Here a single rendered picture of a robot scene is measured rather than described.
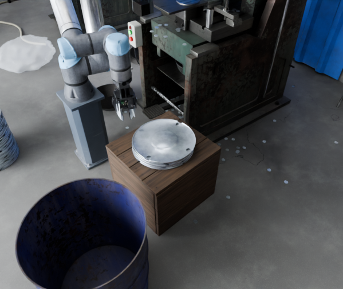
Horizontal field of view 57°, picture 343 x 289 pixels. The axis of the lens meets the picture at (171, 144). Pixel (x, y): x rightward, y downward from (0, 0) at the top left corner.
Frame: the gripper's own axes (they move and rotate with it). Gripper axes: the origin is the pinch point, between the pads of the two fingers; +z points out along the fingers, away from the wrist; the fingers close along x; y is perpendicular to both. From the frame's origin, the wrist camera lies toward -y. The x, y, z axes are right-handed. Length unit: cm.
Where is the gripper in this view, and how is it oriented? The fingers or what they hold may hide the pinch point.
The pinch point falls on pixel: (126, 116)
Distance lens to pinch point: 131.6
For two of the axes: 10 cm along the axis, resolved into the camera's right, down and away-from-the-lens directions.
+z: 0.0, 7.1, 7.0
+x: 9.6, -2.0, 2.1
